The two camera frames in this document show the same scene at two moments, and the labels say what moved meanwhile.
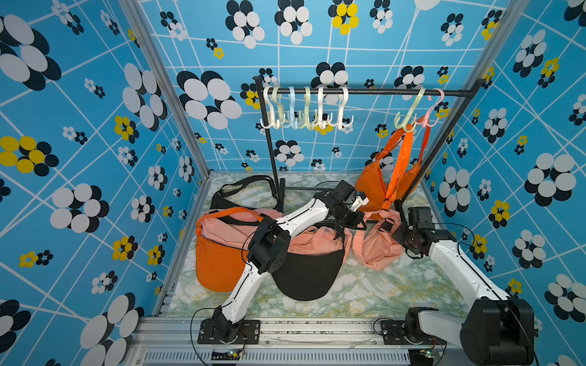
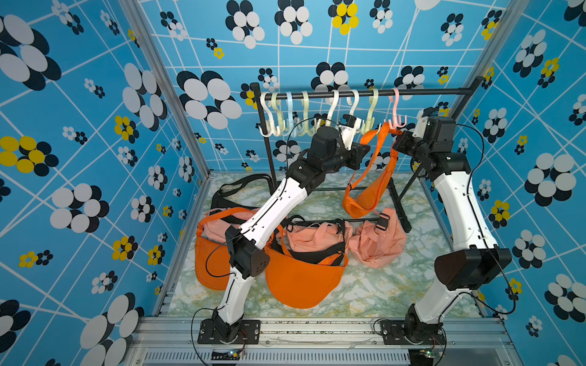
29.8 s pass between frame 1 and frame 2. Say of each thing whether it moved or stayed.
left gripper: moved
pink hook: moved
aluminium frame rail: stayed
